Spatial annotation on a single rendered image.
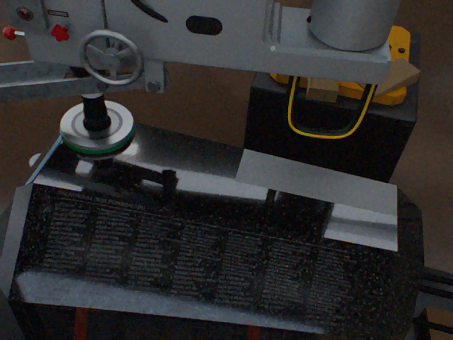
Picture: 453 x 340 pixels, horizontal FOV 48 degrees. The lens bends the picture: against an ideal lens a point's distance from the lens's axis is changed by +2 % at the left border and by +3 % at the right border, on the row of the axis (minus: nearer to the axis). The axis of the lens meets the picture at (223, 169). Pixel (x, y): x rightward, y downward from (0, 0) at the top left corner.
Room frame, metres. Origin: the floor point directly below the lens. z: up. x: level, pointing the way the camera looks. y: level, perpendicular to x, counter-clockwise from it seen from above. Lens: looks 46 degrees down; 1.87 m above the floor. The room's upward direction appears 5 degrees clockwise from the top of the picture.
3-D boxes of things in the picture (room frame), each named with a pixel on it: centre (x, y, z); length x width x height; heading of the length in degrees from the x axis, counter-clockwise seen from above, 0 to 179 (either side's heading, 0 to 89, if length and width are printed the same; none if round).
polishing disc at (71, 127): (1.13, 0.39, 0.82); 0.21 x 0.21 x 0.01
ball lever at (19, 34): (1.07, 0.52, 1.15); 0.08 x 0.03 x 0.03; 88
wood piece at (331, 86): (1.50, -0.32, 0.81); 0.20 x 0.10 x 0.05; 176
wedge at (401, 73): (1.54, -0.56, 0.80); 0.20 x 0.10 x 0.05; 124
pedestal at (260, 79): (1.73, -0.42, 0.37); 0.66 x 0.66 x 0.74; 78
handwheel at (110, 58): (1.01, 0.28, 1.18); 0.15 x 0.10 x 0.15; 88
